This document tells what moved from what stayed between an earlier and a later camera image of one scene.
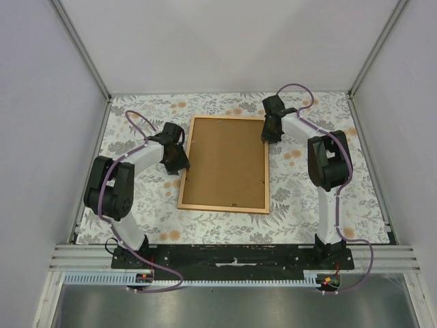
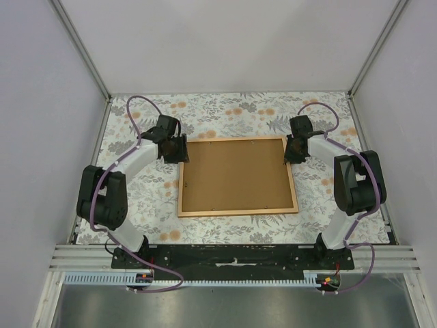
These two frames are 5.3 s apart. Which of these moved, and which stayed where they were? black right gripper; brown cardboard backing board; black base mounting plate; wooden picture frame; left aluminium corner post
Moved: wooden picture frame; brown cardboard backing board; black right gripper
Stayed: left aluminium corner post; black base mounting plate
